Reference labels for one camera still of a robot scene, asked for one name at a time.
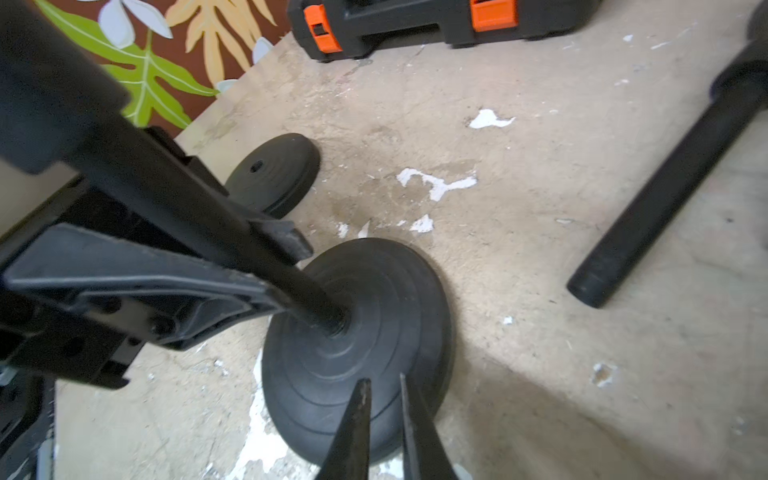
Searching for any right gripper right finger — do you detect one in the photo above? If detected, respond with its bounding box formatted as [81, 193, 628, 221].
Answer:
[400, 373, 458, 480]

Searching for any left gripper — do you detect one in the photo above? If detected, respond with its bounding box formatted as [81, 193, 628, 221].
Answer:
[0, 125, 292, 480]

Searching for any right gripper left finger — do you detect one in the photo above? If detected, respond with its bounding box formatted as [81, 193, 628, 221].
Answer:
[316, 379, 372, 480]

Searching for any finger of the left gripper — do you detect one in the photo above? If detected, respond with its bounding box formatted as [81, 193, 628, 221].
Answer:
[239, 206, 314, 264]

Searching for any black round base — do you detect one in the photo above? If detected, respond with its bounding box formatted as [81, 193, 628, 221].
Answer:
[224, 133, 321, 219]
[261, 238, 456, 465]

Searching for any black stand pole with clip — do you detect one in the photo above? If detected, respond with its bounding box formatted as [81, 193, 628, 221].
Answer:
[1, 1, 345, 335]

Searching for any black plastic tool case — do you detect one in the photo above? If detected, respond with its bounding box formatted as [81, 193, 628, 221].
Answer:
[287, 0, 601, 62]

